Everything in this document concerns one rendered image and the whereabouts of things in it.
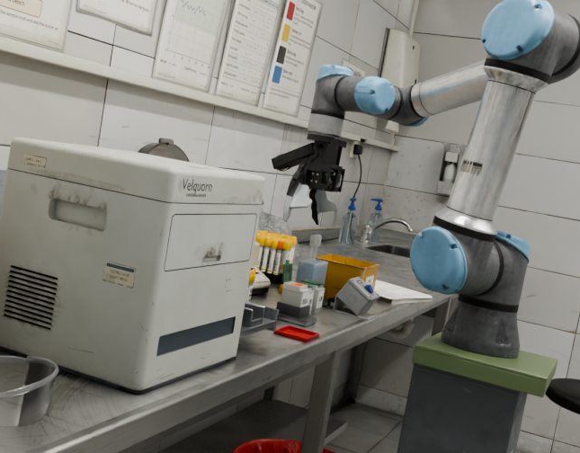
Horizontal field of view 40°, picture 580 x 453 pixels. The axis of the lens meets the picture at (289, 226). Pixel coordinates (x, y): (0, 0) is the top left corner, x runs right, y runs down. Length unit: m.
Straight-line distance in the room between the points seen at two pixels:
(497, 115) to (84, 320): 0.77
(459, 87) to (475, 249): 0.38
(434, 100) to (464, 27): 2.41
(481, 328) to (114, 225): 0.77
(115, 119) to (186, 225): 0.95
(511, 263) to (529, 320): 2.45
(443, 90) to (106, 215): 0.84
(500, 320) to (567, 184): 2.42
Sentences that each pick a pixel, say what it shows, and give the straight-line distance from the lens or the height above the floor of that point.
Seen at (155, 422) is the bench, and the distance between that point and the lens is 1.05.
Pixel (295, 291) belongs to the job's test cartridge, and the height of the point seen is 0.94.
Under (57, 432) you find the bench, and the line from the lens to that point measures 0.93.
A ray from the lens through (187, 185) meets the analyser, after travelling 1.05.
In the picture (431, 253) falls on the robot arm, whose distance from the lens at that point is 1.44.
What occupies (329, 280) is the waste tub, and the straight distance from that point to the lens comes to 1.96.
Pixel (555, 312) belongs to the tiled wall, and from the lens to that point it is 3.97.
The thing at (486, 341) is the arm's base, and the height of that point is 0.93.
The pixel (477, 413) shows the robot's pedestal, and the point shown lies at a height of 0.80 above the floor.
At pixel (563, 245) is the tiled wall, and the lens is 3.94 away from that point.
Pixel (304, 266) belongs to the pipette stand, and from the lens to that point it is 1.84.
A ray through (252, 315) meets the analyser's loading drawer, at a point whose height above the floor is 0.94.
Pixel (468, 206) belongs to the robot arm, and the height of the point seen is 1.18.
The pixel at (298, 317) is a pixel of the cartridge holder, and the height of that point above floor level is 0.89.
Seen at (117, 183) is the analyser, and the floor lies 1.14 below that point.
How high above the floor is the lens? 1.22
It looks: 5 degrees down
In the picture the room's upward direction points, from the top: 10 degrees clockwise
